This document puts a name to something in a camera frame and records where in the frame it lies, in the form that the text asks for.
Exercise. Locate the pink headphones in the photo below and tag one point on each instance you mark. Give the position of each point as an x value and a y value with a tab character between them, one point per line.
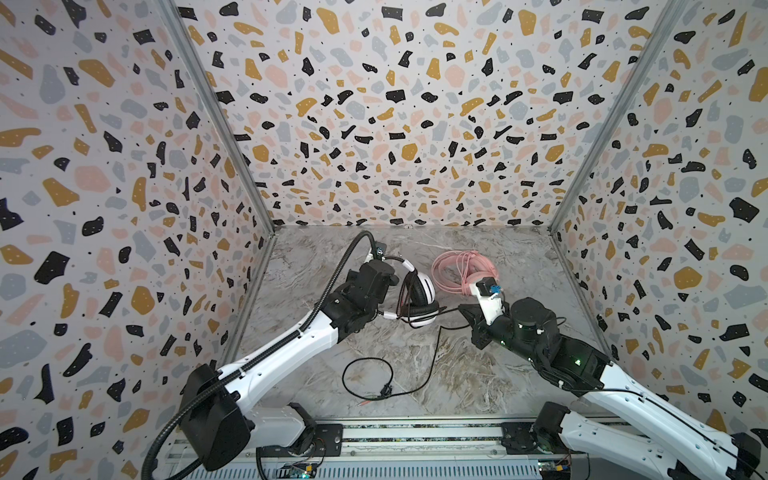
454	271

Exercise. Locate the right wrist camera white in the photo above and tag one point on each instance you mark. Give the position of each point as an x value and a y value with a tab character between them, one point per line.
490	299

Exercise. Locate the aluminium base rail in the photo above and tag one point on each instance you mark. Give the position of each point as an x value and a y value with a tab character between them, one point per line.
453	448

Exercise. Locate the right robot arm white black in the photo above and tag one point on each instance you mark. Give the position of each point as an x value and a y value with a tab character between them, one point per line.
668	444

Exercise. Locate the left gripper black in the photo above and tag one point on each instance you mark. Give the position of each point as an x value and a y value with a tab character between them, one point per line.
351	278

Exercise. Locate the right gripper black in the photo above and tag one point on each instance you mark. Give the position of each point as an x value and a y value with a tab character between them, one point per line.
477	323

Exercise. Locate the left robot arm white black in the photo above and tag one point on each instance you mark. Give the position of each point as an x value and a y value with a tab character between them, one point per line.
223	416

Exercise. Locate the white black headphones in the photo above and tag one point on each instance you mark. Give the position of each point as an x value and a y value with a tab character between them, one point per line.
417	305

